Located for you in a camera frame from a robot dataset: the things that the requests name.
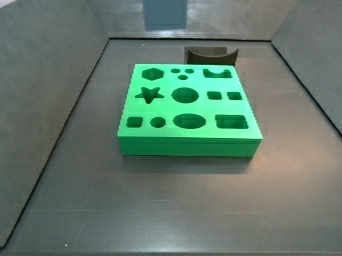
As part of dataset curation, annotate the green foam shape-sorter block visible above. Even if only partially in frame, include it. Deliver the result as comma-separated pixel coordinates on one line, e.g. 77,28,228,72
117,64,263,157

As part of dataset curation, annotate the blue-grey panel on back wall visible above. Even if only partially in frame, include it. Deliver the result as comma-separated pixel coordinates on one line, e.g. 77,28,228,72
143,0,187,31

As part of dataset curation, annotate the dark curved foam piece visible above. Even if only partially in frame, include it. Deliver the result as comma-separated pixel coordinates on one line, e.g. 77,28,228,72
184,47,239,66

